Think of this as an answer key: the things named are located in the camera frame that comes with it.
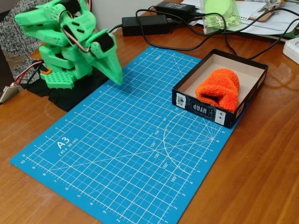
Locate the green gripper black servo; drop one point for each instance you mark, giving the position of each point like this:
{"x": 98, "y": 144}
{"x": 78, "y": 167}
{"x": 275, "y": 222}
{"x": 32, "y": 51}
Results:
{"x": 109, "y": 61}

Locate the fluffy orange sock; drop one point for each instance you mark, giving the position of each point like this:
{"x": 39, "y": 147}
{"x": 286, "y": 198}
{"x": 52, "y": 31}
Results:
{"x": 219, "y": 91}

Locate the green 3D-printed robot arm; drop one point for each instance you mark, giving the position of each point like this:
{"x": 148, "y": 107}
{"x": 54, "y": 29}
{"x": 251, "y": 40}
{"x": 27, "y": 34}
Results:
{"x": 58, "y": 60}

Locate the black cardboard box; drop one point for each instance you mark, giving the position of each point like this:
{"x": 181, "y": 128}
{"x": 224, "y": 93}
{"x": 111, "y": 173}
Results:
{"x": 210, "y": 109}

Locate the white plastic object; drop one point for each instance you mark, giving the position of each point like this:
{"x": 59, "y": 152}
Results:
{"x": 292, "y": 50}

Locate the black cloth pad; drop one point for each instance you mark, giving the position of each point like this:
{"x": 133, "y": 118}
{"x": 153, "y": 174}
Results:
{"x": 67, "y": 98}

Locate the large black power adapter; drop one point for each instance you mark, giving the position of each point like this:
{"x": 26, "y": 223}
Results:
{"x": 147, "y": 24}

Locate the orange clamp piece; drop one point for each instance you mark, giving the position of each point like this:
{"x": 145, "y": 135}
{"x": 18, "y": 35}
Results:
{"x": 46, "y": 71}

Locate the slim black power adapter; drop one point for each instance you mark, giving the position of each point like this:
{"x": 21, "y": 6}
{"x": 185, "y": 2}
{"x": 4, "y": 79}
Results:
{"x": 175, "y": 7}

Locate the blue A3 cutting mat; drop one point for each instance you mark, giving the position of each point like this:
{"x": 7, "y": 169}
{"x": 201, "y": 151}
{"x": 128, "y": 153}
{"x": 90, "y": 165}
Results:
{"x": 130, "y": 151}

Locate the grey speckled fabric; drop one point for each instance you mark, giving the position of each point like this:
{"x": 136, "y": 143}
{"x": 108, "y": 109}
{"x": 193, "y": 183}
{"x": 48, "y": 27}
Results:
{"x": 14, "y": 39}

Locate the small controller board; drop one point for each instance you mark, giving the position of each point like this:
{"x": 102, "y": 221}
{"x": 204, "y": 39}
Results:
{"x": 8, "y": 93}

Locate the clear green plastic bag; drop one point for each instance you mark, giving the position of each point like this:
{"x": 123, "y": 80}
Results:
{"x": 222, "y": 16}

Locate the white paper sheets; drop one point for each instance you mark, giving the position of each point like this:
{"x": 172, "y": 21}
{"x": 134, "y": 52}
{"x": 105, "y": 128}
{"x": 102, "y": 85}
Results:
{"x": 261, "y": 23}

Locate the brown clipboard with metal clip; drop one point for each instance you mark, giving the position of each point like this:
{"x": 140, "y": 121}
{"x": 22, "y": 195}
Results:
{"x": 264, "y": 14}

